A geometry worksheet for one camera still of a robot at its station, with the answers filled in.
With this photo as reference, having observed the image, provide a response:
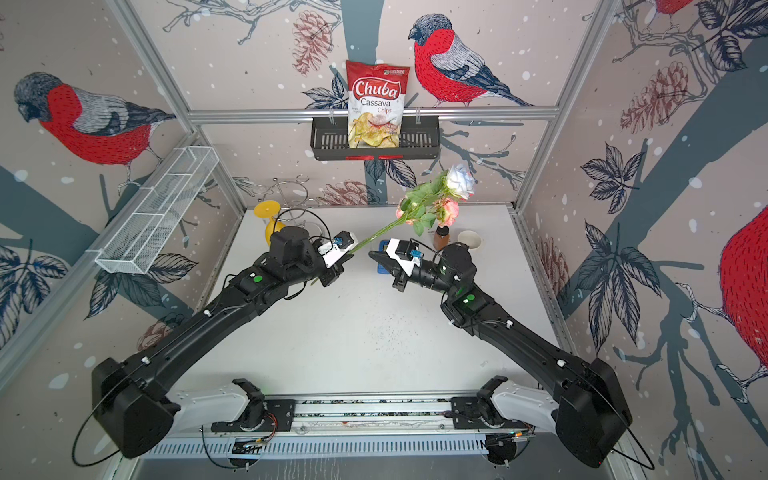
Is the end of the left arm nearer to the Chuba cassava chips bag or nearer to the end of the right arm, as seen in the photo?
the end of the right arm

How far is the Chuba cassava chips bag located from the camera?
0.84 metres

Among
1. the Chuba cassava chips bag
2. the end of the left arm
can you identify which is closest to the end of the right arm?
the end of the left arm

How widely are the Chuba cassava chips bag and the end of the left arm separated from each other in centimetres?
39

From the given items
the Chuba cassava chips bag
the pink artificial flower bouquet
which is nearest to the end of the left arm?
the pink artificial flower bouquet

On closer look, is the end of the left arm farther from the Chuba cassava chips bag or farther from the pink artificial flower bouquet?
the Chuba cassava chips bag

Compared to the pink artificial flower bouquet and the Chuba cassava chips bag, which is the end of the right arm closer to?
the pink artificial flower bouquet

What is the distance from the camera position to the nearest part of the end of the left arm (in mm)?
634
